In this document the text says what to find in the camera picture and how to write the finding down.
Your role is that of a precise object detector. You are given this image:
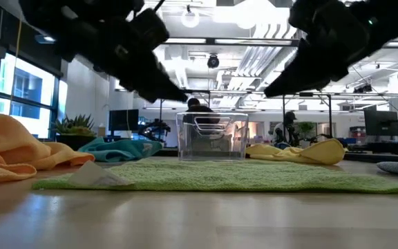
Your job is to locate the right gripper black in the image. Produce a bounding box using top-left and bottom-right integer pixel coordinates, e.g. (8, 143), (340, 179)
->
(263, 0), (373, 98)

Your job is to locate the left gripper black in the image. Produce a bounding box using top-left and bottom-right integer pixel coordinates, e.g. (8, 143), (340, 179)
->
(56, 16), (189, 104)

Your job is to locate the green microfiber towel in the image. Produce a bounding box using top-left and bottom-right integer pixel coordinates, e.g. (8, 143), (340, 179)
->
(32, 157), (398, 194)

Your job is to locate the orange microfiber towel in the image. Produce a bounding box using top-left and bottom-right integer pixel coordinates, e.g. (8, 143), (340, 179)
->
(0, 113), (96, 184)

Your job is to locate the teal microfiber towel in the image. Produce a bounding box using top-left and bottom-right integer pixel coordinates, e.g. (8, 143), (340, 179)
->
(77, 136), (164, 163)

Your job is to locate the yellow microfiber towel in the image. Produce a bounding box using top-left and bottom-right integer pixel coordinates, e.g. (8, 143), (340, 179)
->
(245, 138), (346, 166)

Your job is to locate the black computer monitor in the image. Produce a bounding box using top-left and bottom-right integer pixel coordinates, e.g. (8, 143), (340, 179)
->
(363, 105), (398, 138)
(108, 109), (140, 132)

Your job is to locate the person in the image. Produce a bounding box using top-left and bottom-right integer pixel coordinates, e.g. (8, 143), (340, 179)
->
(274, 110), (299, 145)
(184, 98), (220, 125)

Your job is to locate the black ceiling spotlight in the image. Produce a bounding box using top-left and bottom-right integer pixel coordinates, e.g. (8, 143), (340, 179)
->
(352, 82), (373, 94)
(206, 53), (220, 69)

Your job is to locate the small green leafy plant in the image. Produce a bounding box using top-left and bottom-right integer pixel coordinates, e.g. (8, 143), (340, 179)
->
(298, 120), (316, 139)

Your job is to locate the black overhead light bar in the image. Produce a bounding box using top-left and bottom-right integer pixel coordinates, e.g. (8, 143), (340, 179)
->
(162, 36), (398, 49)

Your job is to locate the clear plastic bin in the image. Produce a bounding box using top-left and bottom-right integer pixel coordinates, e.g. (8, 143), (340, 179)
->
(176, 111), (250, 163)

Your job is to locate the potted succulent plant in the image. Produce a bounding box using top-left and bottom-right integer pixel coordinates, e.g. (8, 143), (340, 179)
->
(51, 113), (97, 152)

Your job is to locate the black office desk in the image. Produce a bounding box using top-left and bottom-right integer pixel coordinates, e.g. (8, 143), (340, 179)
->
(345, 139), (398, 156)

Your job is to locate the black neighbouring station frame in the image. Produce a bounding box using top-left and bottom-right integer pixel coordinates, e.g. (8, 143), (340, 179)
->
(157, 89), (334, 146)

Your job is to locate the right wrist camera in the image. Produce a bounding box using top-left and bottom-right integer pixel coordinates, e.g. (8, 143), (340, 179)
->
(287, 0), (328, 41)

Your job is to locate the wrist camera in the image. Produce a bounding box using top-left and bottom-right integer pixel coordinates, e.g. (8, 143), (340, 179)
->
(129, 8), (171, 50)
(287, 0), (328, 41)

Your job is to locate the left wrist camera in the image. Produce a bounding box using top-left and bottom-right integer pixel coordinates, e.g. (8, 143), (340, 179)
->
(129, 8), (171, 50)

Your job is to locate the white ring lamp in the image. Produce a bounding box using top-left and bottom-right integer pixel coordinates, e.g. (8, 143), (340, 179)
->
(180, 7), (201, 29)

